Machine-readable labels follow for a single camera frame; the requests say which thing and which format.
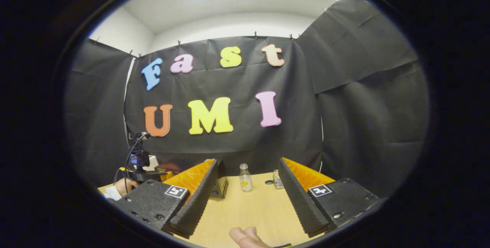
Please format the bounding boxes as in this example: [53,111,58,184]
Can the small clear glass bottle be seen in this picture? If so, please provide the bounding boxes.
[239,163,253,193]

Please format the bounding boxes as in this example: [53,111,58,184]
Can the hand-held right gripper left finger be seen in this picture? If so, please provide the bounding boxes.
[114,159,220,240]

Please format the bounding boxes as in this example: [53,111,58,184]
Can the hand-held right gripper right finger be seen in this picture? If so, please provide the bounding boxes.
[278,157,381,238]

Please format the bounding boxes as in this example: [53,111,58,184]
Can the black electric oven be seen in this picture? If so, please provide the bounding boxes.
[156,159,229,199]

